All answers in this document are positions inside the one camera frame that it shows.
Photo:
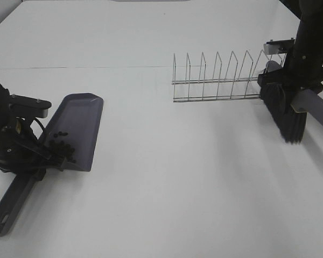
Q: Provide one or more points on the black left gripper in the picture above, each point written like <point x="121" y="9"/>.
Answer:
<point x="23" y="149"/>

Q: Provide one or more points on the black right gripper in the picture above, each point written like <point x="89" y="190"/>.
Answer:
<point x="299" y="72"/>

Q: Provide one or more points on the pile of dark coffee beans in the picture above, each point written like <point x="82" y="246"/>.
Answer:
<point x="60" y="145"/>

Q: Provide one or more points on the purple-grey dustpan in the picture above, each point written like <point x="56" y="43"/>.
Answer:
<point x="80" y="116"/>

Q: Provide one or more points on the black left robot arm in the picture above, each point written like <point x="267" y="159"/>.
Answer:
<point x="20" y="150"/>

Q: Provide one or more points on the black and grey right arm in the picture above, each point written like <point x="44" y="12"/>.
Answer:
<point x="309" y="37"/>

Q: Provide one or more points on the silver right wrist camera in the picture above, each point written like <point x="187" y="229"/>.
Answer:
<point x="278" y="46"/>

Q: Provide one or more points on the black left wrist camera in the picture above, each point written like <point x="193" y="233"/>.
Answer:
<point x="23" y="106"/>

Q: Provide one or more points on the chrome wire dish rack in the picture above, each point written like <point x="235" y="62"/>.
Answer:
<point x="220" y="81"/>

